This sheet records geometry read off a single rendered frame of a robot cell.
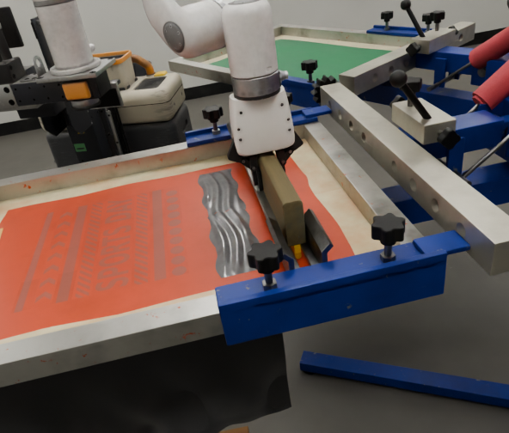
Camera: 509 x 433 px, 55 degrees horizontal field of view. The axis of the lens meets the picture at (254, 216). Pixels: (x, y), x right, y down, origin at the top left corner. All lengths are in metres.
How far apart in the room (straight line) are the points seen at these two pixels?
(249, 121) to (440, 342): 1.36
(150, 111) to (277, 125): 1.13
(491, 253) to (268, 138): 0.38
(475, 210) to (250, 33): 0.39
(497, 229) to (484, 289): 1.53
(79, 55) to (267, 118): 0.65
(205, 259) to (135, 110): 1.19
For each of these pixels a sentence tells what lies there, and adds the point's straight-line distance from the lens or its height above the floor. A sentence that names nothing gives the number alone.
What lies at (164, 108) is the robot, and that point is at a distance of 1.86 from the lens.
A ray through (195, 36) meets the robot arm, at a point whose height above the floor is 1.27.
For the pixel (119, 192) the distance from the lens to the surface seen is 1.05.
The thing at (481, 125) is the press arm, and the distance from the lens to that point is 0.96.
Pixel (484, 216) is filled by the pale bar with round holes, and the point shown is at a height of 1.04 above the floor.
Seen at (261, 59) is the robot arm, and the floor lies 1.22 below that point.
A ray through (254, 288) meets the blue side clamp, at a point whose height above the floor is 1.00.
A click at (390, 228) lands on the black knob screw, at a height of 1.06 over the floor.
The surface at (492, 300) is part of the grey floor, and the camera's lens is 2.15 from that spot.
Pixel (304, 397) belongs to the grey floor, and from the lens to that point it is 1.77.
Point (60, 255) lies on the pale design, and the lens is 0.90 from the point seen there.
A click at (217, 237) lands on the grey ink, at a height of 0.96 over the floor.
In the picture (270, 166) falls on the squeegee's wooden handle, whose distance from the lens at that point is 0.79.
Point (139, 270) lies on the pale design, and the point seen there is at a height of 0.96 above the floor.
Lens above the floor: 1.41
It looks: 32 degrees down
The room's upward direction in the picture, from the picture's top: 9 degrees counter-clockwise
